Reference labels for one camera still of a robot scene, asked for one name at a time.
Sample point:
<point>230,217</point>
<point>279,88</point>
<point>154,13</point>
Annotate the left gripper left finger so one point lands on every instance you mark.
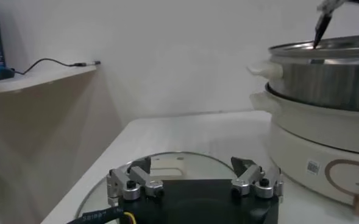
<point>136,176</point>

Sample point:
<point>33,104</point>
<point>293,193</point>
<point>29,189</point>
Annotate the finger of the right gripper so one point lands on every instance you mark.
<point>323,25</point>

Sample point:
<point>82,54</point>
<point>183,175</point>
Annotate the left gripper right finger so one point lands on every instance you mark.
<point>252,176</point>

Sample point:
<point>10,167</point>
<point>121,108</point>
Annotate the round glass pot lid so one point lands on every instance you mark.
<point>197,167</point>

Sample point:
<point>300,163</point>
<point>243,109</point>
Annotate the stainless steel steamer basket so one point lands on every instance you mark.
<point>325,82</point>

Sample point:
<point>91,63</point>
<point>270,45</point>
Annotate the white electric cooking pot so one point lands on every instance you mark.
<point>304,140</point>

